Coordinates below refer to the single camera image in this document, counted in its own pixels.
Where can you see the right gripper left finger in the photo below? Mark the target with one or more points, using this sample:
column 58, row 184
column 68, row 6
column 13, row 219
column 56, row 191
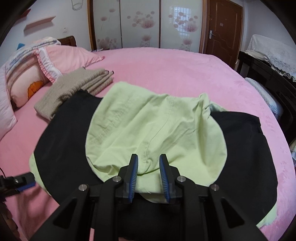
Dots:
column 128, row 174

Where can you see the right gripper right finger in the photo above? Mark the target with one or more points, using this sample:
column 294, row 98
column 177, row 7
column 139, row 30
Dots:
column 169, row 175

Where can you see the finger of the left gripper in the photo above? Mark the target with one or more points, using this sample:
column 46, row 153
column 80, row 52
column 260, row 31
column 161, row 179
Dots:
column 24, row 181

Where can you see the green and black hooded jacket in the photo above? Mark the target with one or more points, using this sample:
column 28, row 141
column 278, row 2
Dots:
column 227, row 175

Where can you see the white bear print pillow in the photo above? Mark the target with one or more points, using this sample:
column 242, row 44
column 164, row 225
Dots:
column 7, row 116

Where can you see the folded beige knit sweater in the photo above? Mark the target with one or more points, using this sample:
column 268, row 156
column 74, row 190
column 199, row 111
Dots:
column 90, row 81

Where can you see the pink cartoon cushion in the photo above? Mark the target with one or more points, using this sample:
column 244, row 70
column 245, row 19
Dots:
column 24, row 82

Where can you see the white covered piano stool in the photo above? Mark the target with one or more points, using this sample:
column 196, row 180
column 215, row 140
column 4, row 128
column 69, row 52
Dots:
column 270, row 100

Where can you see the pink ruffled pillow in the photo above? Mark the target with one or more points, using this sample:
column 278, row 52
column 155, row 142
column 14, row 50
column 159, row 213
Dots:
column 58, row 60

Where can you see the floral folded quilt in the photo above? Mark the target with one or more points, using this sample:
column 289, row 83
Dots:
column 27, row 50

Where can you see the black piano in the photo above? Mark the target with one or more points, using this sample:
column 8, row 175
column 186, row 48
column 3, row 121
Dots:
column 281, row 87

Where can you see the wooden headboard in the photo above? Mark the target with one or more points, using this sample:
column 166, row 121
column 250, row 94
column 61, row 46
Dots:
column 68, row 41

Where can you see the floral sliding wardrobe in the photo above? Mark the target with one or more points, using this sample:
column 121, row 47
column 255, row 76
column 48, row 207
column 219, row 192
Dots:
column 158, row 24

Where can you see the brown wooden door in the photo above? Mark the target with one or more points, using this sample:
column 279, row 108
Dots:
column 224, row 30

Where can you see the white lace cover cloth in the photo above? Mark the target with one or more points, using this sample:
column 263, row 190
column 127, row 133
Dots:
column 280, row 56

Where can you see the pink wall shelf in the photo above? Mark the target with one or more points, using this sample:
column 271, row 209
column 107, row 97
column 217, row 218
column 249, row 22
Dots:
column 38, row 22

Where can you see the red wall shelf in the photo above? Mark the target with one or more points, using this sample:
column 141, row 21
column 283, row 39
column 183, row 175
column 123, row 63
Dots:
column 25, row 13

